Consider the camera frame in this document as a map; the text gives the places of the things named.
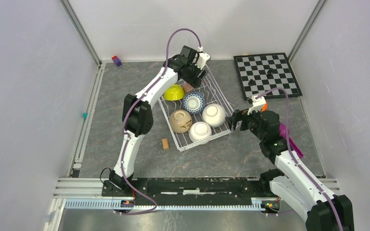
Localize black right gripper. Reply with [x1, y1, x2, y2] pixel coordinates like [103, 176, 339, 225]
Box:
[225, 105, 266, 141]

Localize yellow bowl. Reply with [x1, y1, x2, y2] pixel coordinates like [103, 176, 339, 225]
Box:
[163, 84, 185, 101]

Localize blue patterned bowl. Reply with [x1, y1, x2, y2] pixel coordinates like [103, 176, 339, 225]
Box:
[182, 91, 206, 115]

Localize beige ceramic bowl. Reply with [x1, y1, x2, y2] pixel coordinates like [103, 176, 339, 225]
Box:
[169, 109, 193, 133]

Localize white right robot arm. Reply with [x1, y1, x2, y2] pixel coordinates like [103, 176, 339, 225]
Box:
[225, 109, 355, 231]

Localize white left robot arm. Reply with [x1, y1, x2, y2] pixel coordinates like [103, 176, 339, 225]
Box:
[102, 46, 211, 196]

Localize white ribbed bowl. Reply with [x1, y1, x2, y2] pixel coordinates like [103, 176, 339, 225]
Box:
[202, 103, 226, 128]

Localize white smooth bowl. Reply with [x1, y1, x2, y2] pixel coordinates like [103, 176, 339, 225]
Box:
[188, 122, 212, 142]

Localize orange toy block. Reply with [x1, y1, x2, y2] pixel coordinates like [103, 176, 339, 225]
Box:
[260, 103, 268, 112]

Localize magenta plastic object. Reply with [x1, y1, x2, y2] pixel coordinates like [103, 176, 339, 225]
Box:
[279, 123, 304, 159]

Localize black white chessboard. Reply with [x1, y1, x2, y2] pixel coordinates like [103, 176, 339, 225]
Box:
[233, 52, 303, 100]

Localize red purple toy block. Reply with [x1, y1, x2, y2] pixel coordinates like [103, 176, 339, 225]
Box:
[112, 55, 122, 66]

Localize small wooden block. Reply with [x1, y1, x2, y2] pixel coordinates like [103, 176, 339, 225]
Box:
[161, 138, 169, 150]

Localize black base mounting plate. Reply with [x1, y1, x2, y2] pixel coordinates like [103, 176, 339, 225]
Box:
[101, 178, 276, 206]

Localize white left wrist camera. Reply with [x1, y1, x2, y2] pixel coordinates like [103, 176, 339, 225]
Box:
[196, 46, 211, 69]

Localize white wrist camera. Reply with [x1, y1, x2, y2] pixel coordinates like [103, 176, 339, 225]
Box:
[247, 95, 266, 115]
[196, 46, 211, 69]

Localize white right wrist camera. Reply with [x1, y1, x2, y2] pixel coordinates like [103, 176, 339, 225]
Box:
[247, 95, 266, 115]

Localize white wire dish rack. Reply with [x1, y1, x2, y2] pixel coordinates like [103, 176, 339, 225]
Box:
[158, 66, 234, 152]

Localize aluminium frame rail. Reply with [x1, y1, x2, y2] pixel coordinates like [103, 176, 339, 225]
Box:
[43, 63, 106, 231]

